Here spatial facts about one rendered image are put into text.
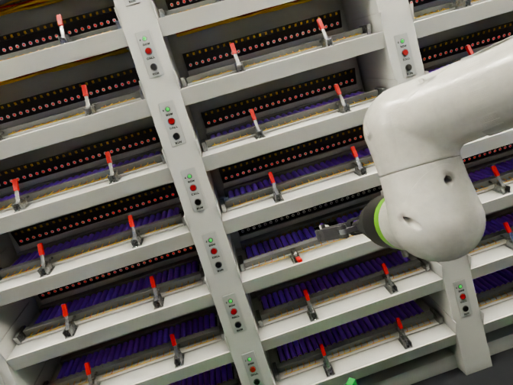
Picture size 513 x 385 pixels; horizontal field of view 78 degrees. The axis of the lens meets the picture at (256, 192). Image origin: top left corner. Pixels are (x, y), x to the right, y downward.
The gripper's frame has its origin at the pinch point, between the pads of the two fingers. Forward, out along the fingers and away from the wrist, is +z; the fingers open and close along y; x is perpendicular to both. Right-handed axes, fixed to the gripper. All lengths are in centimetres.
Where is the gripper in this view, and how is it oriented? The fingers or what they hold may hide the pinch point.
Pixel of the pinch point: (350, 222)
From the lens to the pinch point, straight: 79.5
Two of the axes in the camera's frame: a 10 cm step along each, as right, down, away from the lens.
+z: -0.3, 1.1, 9.9
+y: 9.5, -3.0, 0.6
